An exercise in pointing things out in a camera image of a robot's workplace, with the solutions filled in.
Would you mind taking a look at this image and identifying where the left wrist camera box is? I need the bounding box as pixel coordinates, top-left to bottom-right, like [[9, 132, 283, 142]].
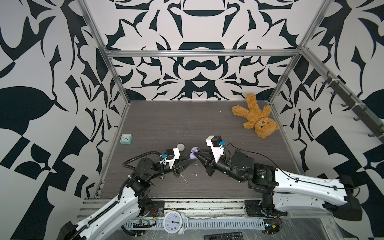
[[160, 148, 180, 169]]

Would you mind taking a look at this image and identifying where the white slotted cable duct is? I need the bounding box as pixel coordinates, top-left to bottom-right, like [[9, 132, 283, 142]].
[[125, 219, 265, 231]]

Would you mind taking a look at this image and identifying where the white round alarm clock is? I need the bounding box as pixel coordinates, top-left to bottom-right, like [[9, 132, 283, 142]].
[[163, 210, 189, 235]]

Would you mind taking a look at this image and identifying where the white earbud charging case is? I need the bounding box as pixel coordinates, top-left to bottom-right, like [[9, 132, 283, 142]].
[[177, 144, 185, 152]]

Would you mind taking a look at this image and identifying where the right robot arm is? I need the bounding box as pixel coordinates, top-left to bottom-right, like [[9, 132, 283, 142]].
[[190, 147, 363, 222]]

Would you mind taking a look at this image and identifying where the brown teddy bear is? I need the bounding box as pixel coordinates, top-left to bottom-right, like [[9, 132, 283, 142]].
[[231, 93, 280, 139]]

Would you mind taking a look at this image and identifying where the small teal square clock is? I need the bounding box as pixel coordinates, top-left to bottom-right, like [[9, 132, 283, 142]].
[[120, 134, 133, 145]]

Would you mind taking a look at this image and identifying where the black remote control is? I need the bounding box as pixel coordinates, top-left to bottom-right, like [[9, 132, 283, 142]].
[[204, 232, 244, 240]]

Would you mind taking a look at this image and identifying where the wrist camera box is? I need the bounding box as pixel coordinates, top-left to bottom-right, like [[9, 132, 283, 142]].
[[160, 148, 180, 169], [206, 136, 226, 163]]

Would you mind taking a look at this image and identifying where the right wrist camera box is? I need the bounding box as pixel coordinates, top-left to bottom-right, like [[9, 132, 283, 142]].
[[206, 136, 226, 163]]

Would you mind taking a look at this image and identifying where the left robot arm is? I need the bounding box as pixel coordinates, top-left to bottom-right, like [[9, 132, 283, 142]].
[[57, 149, 195, 240]]

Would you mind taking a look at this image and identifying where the green circuit board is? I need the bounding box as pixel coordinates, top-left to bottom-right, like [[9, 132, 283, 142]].
[[263, 219, 282, 235]]

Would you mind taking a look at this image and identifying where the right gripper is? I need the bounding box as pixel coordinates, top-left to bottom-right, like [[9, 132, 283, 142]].
[[195, 147, 248, 184]]

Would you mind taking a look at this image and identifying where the black wall hook rail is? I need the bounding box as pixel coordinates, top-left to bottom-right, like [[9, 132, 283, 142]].
[[322, 71, 384, 144]]

